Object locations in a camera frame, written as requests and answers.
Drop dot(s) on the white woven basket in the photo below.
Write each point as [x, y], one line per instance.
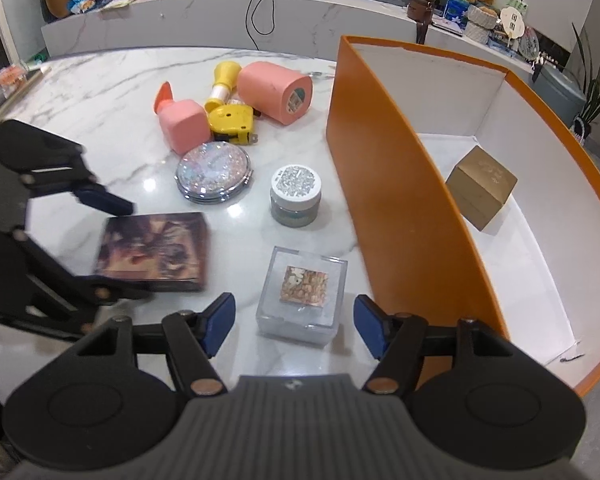
[480, 25]

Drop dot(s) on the brown leather bag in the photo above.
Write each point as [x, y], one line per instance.
[421, 5]

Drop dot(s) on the grey pedal bin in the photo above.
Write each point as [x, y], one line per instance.
[557, 92]

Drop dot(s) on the gold cardboard box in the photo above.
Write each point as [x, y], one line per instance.
[480, 185]

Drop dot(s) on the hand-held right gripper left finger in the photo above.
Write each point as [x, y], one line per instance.
[219, 322]

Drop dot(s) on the green potted plant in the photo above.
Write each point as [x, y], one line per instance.
[597, 90]

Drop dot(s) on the orange storage box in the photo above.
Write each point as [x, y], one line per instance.
[380, 160]

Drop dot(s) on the white marble counter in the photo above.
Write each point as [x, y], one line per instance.
[190, 22]

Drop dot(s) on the round white hand fan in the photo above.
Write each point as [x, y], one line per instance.
[512, 22]

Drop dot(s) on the pink pump bottle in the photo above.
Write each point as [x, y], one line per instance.
[185, 125]

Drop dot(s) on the yellow tape measure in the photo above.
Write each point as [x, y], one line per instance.
[230, 120]

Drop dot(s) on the brown printed palette box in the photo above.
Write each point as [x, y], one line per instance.
[155, 250]

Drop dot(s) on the yellow bottle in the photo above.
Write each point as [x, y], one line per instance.
[227, 74]

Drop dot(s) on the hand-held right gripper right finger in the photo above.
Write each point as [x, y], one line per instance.
[370, 325]

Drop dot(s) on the round glitter compact mirror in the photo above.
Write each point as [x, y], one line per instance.
[212, 170]

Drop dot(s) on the large pink bottle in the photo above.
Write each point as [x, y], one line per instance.
[265, 87]

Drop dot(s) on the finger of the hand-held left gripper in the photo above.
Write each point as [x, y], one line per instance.
[125, 291]
[105, 200]

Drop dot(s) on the blue snack packet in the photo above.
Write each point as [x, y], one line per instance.
[82, 4]

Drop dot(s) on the glass jar with glitter lid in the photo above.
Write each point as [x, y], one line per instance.
[296, 200]

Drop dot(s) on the clear acrylic display box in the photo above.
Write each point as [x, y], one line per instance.
[300, 285]

